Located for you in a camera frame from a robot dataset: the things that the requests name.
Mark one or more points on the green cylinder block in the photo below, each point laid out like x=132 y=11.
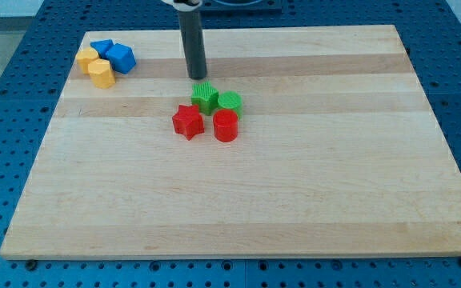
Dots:
x=231 y=100

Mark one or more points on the wooden board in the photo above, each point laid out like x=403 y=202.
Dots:
x=339 y=155

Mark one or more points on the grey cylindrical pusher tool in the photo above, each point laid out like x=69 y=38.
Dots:
x=190 y=25

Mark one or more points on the yellow hexagon block front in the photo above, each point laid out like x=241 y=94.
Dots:
x=101 y=73

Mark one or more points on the blue flat block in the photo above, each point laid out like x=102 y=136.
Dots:
x=102 y=47

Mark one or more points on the green star block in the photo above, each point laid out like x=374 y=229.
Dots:
x=205 y=96

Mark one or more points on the blue cube block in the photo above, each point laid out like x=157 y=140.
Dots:
x=121 y=58

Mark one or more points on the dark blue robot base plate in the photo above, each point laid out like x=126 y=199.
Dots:
x=241 y=5

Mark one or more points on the yellow block back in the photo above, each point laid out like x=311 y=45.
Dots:
x=84 y=57

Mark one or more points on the red star block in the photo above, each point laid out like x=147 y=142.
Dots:
x=188 y=121

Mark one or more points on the red cylinder block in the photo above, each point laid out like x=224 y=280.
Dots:
x=226 y=125

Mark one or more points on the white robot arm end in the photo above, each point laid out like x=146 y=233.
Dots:
x=184 y=5

